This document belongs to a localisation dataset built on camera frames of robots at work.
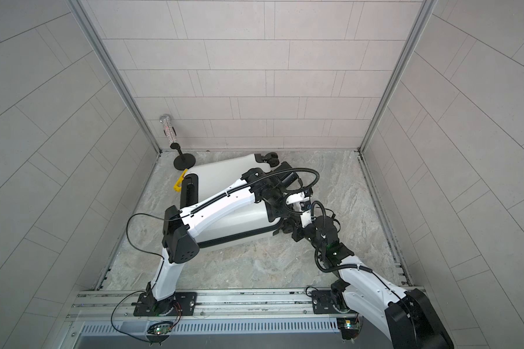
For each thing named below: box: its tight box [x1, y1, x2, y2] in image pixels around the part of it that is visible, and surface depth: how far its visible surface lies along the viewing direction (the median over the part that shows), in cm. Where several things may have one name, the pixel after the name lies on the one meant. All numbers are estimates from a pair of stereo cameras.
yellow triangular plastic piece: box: [173, 168, 189, 192], surface depth 104 cm
